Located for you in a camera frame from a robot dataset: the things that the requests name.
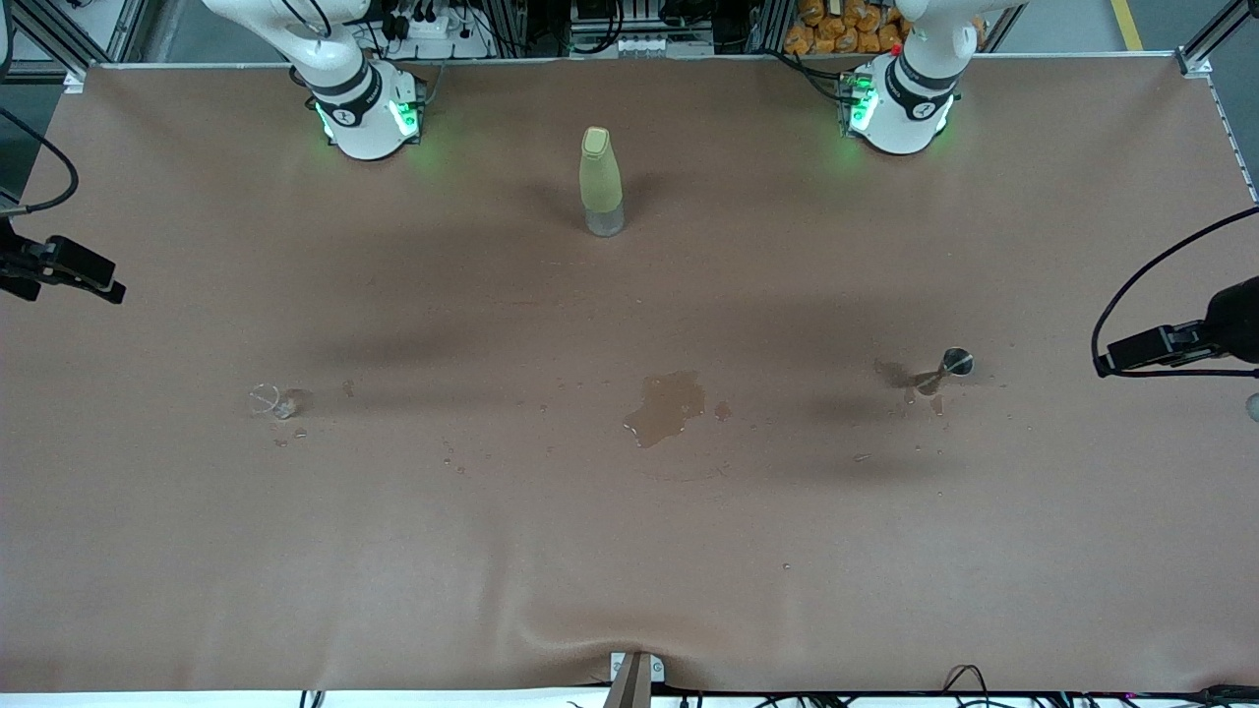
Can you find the steel jigger cup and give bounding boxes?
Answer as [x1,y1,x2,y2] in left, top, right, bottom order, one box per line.
[909,347,976,397]

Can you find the clear glass measuring cup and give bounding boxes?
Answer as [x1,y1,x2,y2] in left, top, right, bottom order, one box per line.
[248,383,297,422]

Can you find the white power strip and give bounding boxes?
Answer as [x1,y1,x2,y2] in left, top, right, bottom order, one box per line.
[570,32,715,58]
[379,5,493,60]

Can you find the bag of orange snacks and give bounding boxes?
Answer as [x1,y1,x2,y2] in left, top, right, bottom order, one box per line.
[783,0,987,56]

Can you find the brown liquid puddle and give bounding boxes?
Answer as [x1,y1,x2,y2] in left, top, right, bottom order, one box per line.
[623,371,707,449]

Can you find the yellow-green bottle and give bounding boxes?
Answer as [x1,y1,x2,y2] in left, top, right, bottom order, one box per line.
[578,126,627,238]

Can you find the brown table mat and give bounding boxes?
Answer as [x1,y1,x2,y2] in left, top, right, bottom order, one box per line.
[0,54,1259,694]

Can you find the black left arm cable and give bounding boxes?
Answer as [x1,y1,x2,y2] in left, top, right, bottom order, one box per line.
[1090,205,1259,381]

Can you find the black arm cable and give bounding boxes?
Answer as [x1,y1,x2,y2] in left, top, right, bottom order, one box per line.
[1090,205,1259,381]
[0,106,81,213]

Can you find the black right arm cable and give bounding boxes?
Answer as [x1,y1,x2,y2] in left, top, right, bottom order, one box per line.
[0,106,81,213]

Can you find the aluminium frame post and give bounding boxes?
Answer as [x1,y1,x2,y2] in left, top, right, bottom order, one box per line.
[0,0,149,82]
[1175,0,1259,78]

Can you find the black cable loop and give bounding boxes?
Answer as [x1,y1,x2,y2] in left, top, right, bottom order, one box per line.
[942,665,990,708]

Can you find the metal table bracket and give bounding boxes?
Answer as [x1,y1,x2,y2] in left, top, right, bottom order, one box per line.
[604,651,667,708]

